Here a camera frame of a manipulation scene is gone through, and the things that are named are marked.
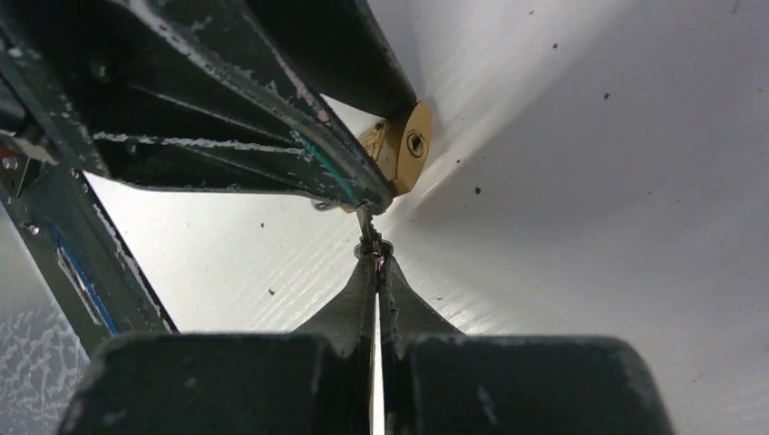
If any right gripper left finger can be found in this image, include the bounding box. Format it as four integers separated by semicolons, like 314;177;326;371
57;255;377;434

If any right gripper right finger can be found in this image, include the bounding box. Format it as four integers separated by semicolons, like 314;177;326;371
379;258;674;434

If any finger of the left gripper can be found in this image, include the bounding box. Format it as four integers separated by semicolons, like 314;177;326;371
248;0;417;117
0;0;394;216

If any brass padlock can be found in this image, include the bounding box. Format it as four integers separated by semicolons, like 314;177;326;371
312;101;435;214

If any small key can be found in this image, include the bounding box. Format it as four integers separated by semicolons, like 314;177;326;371
354;206;394;260

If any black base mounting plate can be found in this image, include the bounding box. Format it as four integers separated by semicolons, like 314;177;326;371
1;136;178;353

